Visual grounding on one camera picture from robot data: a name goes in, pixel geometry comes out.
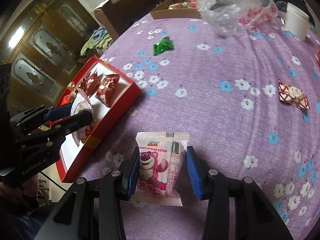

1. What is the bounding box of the purple floral tablecloth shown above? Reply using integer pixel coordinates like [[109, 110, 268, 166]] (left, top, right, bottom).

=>
[[75, 10, 320, 240]]

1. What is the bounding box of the clear plastic bag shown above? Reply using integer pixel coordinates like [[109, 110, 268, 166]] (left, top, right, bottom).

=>
[[196, 0, 279, 37]]

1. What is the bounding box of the person's left forearm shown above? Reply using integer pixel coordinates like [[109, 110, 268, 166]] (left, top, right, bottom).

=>
[[5, 210, 59, 240]]

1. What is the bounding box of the pale pink snack packet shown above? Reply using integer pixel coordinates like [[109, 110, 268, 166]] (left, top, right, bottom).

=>
[[70, 87, 94, 123]]

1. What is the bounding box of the white plastic cup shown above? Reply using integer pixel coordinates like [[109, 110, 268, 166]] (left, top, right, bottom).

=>
[[285, 2, 310, 42]]

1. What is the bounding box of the black cable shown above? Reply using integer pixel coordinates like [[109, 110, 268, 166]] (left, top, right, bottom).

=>
[[41, 172, 66, 193]]

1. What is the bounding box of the green foil snack packet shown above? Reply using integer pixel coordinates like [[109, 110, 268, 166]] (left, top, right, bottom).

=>
[[153, 36, 175, 56]]

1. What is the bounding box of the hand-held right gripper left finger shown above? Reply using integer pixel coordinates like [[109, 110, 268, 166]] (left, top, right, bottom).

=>
[[42, 146, 141, 240]]

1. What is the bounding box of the brown armchair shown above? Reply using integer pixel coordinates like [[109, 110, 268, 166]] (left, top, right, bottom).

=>
[[94, 0, 159, 42]]

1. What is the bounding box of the red white lattice snack packet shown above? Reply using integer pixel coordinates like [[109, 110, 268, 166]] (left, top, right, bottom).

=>
[[278, 79, 310, 110]]

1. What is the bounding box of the pile of folded blankets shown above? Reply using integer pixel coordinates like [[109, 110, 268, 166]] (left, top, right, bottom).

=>
[[80, 26, 113, 57]]

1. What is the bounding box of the wooden glass-door cabinet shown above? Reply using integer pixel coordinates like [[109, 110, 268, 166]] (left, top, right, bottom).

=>
[[0, 0, 101, 117]]

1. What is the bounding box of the flat cardboard box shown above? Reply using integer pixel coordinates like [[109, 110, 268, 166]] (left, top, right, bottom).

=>
[[149, 0, 208, 20]]

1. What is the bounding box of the pink bear-print snack packet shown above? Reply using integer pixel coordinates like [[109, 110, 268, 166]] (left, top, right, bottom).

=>
[[130, 131, 191, 208]]

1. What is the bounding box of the heap of assorted snack packets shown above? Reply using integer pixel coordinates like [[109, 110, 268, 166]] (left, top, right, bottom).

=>
[[168, 0, 201, 10]]

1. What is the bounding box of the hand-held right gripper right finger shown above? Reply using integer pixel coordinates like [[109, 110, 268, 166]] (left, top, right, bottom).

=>
[[185, 146, 294, 240]]

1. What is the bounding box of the red box with white inside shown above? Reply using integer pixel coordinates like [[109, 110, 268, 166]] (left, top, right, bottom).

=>
[[54, 57, 142, 183]]

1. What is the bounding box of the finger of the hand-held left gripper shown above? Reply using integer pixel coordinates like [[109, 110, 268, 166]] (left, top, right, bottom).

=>
[[10, 102, 76, 136], [17, 110, 94, 154]]

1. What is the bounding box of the person's left hand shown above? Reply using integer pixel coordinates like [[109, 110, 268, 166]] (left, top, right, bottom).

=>
[[0, 175, 40, 215]]

